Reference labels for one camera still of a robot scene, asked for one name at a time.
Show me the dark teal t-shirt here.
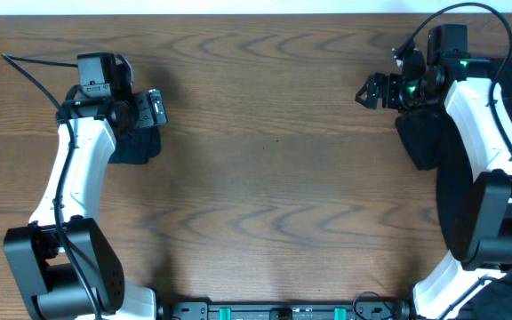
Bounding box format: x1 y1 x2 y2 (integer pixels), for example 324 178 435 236
108 127 162 165

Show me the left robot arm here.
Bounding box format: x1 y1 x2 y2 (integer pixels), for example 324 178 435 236
4 89 167 319

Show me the dark clothes pile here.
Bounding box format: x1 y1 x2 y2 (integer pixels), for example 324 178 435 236
393 49 512 320

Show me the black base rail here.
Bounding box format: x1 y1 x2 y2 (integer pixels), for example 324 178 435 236
158 298 416 320

